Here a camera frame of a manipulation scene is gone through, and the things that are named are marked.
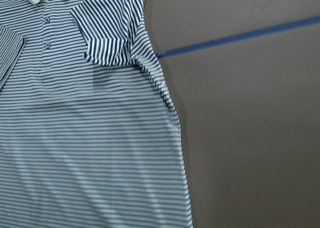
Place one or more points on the blue white striped polo shirt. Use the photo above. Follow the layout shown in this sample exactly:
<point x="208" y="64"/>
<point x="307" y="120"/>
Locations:
<point x="89" y="135"/>

